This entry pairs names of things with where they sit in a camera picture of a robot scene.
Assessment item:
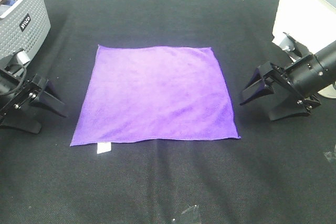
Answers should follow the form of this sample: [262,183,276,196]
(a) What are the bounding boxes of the clear tape piece bottom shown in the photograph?
[171,205,202,224]

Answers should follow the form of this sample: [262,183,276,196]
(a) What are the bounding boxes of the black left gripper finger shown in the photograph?
[29,76,67,118]
[1,116,41,134]

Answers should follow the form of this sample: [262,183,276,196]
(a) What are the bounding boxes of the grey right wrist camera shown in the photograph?
[274,33,310,62]

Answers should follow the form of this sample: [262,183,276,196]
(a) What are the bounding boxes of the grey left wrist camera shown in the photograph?
[7,48,31,68]

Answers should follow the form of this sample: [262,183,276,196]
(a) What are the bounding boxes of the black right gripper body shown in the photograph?
[268,55,322,112]

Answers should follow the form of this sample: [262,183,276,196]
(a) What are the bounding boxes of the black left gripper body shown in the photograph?
[1,70,33,119]

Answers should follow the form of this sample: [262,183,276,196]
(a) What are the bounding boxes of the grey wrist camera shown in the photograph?
[274,33,310,62]
[7,48,31,68]

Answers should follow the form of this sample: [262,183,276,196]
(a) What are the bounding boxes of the dark items inside basket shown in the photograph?
[0,0,16,6]

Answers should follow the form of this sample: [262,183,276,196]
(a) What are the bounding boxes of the white plastic bin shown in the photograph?
[272,0,335,99]

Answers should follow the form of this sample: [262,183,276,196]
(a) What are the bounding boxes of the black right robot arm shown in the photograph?
[239,42,335,121]

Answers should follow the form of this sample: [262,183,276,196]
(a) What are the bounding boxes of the black table cloth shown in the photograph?
[1,0,335,223]

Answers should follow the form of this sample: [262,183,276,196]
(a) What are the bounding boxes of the purple microfiber towel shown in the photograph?
[70,46,239,146]

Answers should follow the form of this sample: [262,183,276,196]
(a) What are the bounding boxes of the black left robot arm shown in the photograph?
[1,69,68,134]

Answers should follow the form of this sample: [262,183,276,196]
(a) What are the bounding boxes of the clear tape piece right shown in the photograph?
[323,146,336,163]

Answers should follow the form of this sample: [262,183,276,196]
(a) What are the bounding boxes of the clear tape piece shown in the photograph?
[323,146,336,163]
[171,205,202,224]

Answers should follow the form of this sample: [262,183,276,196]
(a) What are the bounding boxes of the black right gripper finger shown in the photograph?
[268,85,311,121]
[239,61,274,105]

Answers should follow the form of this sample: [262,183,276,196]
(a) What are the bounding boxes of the grey perforated plastic basket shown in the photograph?
[1,0,50,59]

